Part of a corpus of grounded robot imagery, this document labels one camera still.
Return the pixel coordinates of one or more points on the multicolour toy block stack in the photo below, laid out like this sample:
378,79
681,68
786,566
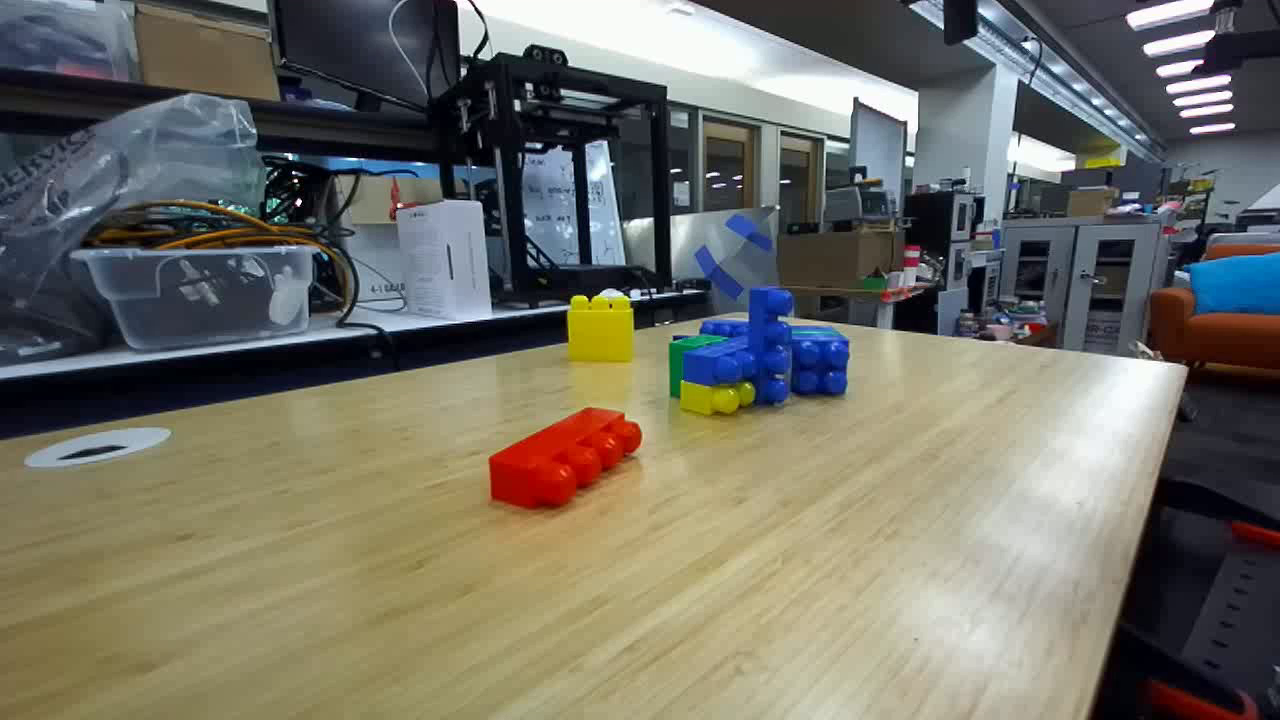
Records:
722,366

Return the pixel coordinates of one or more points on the yellow toy block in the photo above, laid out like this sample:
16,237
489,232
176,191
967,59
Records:
601,330

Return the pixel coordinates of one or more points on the thin blue toy block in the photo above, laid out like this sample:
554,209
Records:
725,326

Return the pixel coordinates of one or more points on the red toy block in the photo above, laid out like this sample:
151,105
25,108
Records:
565,462

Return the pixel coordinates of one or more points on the clear sheet blue tape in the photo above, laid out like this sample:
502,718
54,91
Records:
728,261

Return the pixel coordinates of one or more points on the white cardboard box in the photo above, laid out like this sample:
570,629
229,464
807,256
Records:
444,261

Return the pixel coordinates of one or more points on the large brown cardboard box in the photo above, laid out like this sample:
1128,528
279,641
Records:
843,256

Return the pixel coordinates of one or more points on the white display panel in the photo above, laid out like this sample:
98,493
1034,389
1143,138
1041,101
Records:
881,152

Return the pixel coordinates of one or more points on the black cabinet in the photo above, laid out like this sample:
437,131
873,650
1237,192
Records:
941,221

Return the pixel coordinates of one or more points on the black monitor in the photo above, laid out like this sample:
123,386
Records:
367,46

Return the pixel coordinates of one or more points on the clear plastic bin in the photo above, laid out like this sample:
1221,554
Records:
201,307

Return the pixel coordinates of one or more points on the white cabinet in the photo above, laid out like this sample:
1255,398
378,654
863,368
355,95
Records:
1081,287

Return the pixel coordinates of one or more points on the clear plastic bag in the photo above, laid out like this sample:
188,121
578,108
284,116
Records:
145,163

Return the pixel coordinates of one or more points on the white table grommet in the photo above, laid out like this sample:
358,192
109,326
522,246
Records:
98,444

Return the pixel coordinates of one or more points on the orange sofa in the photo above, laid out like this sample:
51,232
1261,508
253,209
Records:
1205,343

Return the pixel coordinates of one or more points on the blue cushion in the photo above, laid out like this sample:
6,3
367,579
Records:
1243,283

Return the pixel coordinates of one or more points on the ceiling light panel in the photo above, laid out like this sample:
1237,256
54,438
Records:
1200,85
1213,131
1182,42
1178,68
1205,114
1172,13
1205,97

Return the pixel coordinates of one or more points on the black red chair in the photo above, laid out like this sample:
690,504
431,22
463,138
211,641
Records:
1200,641

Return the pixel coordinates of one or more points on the grey plastic bag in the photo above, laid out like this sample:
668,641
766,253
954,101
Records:
61,37

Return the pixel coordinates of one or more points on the dark wall shelf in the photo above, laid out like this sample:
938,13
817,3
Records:
345,124

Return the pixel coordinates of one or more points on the black ceiling mount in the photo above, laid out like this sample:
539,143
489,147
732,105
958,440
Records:
1243,46

